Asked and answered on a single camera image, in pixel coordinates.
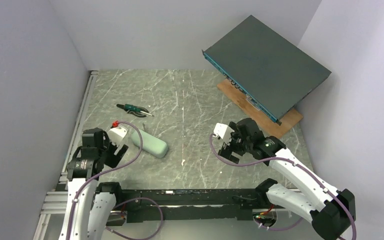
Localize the mint green umbrella case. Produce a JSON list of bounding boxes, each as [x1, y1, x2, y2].
[[139, 130, 169, 158]]

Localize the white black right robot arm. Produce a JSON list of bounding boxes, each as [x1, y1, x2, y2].
[[209, 118, 357, 240]]

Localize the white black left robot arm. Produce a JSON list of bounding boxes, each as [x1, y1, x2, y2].
[[58, 126, 129, 240]]

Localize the brown wooden board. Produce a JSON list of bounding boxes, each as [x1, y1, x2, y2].
[[216, 79, 303, 139]]

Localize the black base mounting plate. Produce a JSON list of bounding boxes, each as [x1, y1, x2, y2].
[[108, 188, 273, 226]]

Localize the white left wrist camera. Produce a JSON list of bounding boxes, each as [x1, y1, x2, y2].
[[107, 121, 129, 147]]

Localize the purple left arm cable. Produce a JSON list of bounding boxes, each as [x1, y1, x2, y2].
[[64, 121, 164, 240]]

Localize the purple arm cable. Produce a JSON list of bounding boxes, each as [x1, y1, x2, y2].
[[64, 121, 164, 240], [209, 133, 358, 240]]

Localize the green handled pliers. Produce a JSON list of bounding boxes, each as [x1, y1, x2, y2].
[[116, 103, 154, 118]]

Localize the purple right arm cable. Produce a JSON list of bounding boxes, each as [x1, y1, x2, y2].
[[209, 133, 358, 240]]

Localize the dark grey network switch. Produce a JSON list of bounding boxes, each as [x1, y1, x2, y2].
[[202, 15, 332, 125]]

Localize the aluminium left side rail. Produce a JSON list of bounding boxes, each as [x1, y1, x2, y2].
[[58, 70, 99, 184]]

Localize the aluminium front rail frame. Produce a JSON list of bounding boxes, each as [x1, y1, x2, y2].
[[32, 187, 312, 240]]

